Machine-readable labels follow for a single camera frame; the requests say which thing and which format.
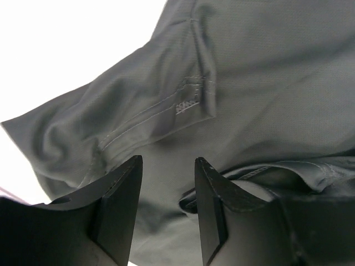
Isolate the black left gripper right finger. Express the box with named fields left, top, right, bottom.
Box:
left=195, top=157, right=354, bottom=265

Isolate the grey t-shirt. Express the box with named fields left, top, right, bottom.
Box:
left=2, top=1, right=354, bottom=265

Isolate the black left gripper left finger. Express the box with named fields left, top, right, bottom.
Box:
left=1, top=156, right=143, bottom=265

